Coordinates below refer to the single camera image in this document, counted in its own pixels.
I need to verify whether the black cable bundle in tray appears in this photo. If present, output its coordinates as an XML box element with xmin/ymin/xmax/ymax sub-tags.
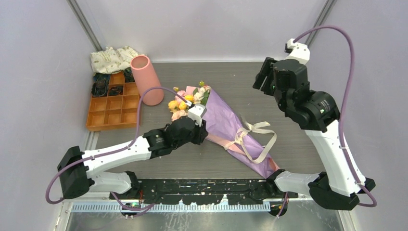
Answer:
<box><xmin>91</xmin><ymin>79</ymin><xmax>109</xmax><ymax>98</ymax></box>

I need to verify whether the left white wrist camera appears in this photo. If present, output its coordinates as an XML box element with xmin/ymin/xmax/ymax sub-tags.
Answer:
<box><xmin>187</xmin><ymin>103</ymin><xmax>206</xmax><ymax>127</ymax></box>

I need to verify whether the artificial flower bunch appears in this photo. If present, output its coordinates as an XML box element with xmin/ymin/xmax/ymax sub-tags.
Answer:
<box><xmin>168</xmin><ymin>81</ymin><xmax>212</xmax><ymax>121</ymax></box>

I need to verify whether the orange compartment tray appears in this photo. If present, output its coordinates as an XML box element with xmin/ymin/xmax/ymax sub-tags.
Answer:
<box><xmin>86</xmin><ymin>71</ymin><xmax>140</xmax><ymax>131</ymax></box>

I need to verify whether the pink cylindrical vase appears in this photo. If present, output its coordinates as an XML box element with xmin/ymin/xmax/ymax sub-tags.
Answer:
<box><xmin>130</xmin><ymin>55</ymin><xmax>164</xmax><ymax>106</ymax></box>

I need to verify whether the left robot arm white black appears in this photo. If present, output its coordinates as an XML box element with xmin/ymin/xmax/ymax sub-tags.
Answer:
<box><xmin>57</xmin><ymin>116</ymin><xmax>208</xmax><ymax>199</ymax></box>

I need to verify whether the dark bundle at tray top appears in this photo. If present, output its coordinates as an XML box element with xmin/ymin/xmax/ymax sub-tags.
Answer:
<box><xmin>123</xmin><ymin>67</ymin><xmax>135</xmax><ymax>83</ymax></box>

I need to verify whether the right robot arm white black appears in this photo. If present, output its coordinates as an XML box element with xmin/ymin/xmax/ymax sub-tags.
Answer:
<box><xmin>253</xmin><ymin>57</ymin><xmax>376</xmax><ymax>211</ymax></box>

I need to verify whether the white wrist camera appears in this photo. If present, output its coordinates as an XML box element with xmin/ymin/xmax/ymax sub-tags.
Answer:
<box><xmin>187</xmin><ymin>103</ymin><xmax>206</xmax><ymax>127</ymax></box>
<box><xmin>284</xmin><ymin>38</ymin><xmax>310</xmax><ymax>64</ymax></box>

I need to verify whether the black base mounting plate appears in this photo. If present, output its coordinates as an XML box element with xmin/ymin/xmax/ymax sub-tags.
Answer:
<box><xmin>109</xmin><ymin>179</ymin><xmax>286</xmax><ymax>205</ymax></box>

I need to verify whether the purple and pink wrapping paper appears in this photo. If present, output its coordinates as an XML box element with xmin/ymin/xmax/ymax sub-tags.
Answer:
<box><xmin>203</xmin><ymin>90</ymin><xmax>279</xmax><ymax>179</ymax></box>

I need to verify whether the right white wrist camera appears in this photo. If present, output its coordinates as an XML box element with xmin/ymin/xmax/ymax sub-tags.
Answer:
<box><xmin>284</xmin><ymin>38</ymin><xmax>310</xmax><ymax>64</ymax></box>

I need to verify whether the cream patterned cloth bag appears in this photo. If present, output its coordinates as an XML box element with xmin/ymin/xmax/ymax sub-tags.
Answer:
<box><xmin>90</xmin><ymin>46</ymin><xmax>140</xmax><ymax>74</ymax></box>

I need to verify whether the small green-lit circuit board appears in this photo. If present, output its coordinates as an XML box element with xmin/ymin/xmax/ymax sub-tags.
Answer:
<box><xmin>124</xmin><ymin>202</ymin><xmax>141</xmax><ymax>211</ymax></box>

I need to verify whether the dark green cloth item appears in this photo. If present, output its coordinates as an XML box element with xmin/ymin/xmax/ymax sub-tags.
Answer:
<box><xmin>92</xmin><ymin>73</ymin><xmax>111</xmax><ymax>82</ymax></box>

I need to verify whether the cream printed ribbon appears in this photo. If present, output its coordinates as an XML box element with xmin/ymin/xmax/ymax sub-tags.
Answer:
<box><xmin>222</xmin><ymin>121</ymin><xmax>277</xmax><ymax>164</ymax></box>

